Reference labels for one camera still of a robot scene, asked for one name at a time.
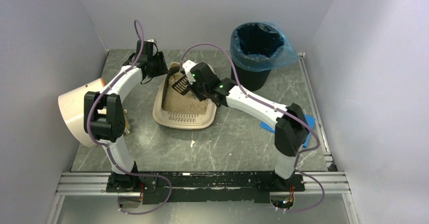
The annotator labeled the black litter scoop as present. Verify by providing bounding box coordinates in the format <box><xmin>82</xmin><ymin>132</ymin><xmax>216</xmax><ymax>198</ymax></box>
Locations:
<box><xmin>171</xmin><ymin>75</ymin><xmax>190</xmax><ymax>96</ymax></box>

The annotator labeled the beige litter box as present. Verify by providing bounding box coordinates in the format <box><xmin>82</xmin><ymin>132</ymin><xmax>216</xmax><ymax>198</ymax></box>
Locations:
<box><xmin>153</xmin><ymin>62</ymin><xmax>217</xmax><ymax>130</ymax></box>

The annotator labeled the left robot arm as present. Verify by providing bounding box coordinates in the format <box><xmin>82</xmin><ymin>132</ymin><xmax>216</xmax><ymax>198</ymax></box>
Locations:
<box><xmin>83</xmin><ymin>39</ymin><xmax>168</xmax><ymax>193</ymax></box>

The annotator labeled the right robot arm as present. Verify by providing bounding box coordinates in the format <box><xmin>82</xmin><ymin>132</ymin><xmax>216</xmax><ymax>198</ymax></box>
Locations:
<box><xmin>182</xmin><ymin>60</ymin><xmax>309</xmax><ymax>180</ymax></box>

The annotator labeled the cat litter pile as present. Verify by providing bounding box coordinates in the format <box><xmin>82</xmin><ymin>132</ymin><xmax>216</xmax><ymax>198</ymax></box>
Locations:
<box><xmin>162</xmin><ymin>72</ymin><xmax>208</xmax><ymax>114</ymax></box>

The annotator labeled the black trash bin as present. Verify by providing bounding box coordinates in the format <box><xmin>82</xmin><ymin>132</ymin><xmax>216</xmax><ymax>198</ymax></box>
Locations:
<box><xmin>233</xmin><ymin>60</ymin><xmax>271</xmax><ymax>92</ymax></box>

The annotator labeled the blue plastic bin liner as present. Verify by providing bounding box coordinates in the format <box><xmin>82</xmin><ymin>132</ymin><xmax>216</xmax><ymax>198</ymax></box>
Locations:
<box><xmin>230</xmin><ymin>22</ymin><xmax>298</xmax><ymax>72</ymax></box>

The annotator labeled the beige cylindrical container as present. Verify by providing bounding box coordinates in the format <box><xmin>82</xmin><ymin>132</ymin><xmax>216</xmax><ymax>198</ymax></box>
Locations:
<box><xmin>58</xmin><ymin>77</ymin><xmax>132</xmax><ymax>149</ymax></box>

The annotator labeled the blue sheet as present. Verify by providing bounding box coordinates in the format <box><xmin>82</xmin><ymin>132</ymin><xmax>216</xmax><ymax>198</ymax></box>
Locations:
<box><xmin>260</xmin><ymin>114</ymin><xmax>316</xmax><ymax>148</ymax></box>

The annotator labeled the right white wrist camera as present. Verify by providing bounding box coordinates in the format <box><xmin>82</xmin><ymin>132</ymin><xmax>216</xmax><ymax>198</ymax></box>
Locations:
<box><xmin>182</xmin><ymin>60</ymin><xmax>196</xmax><ymax>75</ymax></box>

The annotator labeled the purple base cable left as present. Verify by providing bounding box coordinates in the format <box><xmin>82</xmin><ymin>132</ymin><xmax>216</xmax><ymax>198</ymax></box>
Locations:
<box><xmin>116</xmin><ymin>185</ymin><xmax>173</xmax><ymax>216</ymax></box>

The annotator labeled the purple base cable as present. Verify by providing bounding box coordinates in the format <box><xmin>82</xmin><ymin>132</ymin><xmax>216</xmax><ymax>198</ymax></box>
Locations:
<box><xmin>116</xmin><ymin>185</ymin><xmax>173</xmax><ymax>216</ymax></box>
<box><xmin>275</xmin><ymin>170</ymin><xmax>326</xmax><ymax>213</ymax></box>

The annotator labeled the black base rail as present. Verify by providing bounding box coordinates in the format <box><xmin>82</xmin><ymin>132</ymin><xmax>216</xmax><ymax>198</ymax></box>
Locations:
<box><xmin>105</xmin><ymin>171</ymin><xmax>305</xmax><ymax>204</ymax></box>

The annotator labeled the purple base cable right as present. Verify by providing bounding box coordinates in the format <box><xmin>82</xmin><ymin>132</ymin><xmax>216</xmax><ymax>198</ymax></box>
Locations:
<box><xmin>275</xmin><ymin>170</ymin><xmax>326</xmax><ymax>213</ymax></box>

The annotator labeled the aluminium frame rail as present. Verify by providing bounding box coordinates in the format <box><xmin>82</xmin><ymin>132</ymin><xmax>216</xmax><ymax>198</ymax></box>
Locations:
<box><xmin>55</xmin><ymin>52</ymin><xmax>352</xmax><ymax>196</ymax></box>

